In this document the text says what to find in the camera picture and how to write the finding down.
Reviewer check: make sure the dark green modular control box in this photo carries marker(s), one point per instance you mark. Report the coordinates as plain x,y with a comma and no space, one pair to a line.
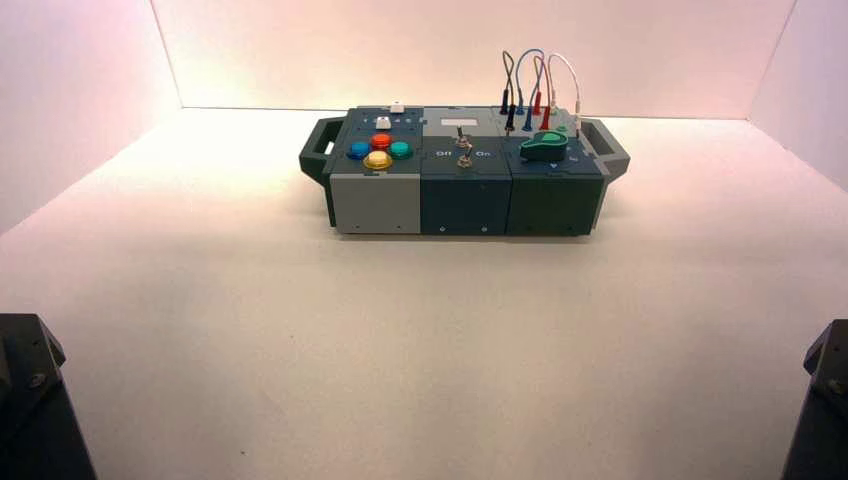
464,195

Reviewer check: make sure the yellow round push button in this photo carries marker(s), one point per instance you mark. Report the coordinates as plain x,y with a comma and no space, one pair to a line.
378,160

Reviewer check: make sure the green round push button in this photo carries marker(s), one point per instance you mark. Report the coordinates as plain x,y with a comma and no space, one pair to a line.
401,150

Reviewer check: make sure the red round push button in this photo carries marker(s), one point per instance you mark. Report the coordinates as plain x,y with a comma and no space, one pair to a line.
381,140

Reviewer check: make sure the blue round push button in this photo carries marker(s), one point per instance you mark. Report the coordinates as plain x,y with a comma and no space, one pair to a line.
358,150

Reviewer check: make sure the green rotary knob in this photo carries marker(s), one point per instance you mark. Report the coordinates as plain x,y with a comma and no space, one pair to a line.
545,146

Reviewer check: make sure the metal toggle switch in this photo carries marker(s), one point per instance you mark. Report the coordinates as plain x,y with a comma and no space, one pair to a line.
465,158
462,140

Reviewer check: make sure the white rocker switch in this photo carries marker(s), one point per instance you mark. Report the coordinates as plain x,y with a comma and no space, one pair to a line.
383,122

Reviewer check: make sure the small white slide switch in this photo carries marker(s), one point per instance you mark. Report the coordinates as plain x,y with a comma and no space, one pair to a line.
397,107

